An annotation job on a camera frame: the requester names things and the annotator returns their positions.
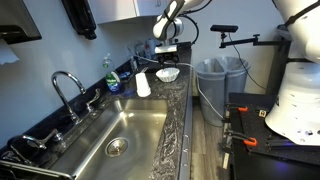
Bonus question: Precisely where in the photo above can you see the paper towel dispenser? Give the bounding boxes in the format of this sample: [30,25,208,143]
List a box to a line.
[0,0,43,66]

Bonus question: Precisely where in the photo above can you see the chrome side sprayer handle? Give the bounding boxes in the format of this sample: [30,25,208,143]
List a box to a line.
[86,88,101,112]

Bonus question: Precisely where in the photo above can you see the blue sponge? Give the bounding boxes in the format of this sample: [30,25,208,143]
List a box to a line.
[119,71,131,82]

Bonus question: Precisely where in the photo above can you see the white styrofoam cup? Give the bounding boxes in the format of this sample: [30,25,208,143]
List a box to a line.
[135,73,151,97]

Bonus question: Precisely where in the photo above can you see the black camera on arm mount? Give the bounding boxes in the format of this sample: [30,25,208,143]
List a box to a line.
[209,24,284,50]

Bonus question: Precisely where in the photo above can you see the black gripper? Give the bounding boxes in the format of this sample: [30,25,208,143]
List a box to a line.
[157,53,179,66]

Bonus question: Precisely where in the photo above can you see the stainless steel sink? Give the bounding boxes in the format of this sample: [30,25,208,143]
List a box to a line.
[1,99,168,180]

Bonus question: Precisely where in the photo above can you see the white gripper camera mount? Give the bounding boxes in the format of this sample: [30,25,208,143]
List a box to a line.
[155,45,177,54]

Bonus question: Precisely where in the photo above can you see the clear dish soap bottle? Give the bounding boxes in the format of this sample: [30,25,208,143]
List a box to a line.
[102,54,120,94]

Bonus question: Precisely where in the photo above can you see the grey trash bin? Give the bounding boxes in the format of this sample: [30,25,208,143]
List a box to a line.
[218,57,251,102]
[196,59,226,127]

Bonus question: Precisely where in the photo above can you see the black wall soap dispenser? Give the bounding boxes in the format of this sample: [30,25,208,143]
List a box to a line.
[61,0,97,40]

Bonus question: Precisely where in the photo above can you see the black orange clamp far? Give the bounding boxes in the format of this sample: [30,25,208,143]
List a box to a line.
[226,104,248,112]

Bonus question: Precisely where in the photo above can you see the white upper cabinet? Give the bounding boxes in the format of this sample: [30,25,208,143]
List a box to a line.
[89,0,169,24]

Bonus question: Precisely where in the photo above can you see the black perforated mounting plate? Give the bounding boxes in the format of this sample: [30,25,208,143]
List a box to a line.
[238,105,320,167]

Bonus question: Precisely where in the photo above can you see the white fluted paper plate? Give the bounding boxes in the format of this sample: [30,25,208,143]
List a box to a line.
[156,67,180,82]

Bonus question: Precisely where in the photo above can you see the chrome gooseneck faucet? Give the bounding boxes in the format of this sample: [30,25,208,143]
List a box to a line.
[51,70,86,124]

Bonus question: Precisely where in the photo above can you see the grey trash bin left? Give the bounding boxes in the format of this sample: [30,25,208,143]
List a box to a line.
[196,59,226,127]

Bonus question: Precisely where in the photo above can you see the black orange clamp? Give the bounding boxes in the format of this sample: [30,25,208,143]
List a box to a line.
[224,129,258,147]
[226,104,248,112]

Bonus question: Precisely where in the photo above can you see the grey trash bin right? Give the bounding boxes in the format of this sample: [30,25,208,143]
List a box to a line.
[218,57,251,102]

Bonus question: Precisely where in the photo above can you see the black orange clamp near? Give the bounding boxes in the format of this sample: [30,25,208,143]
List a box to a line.
[224,129,258,147]

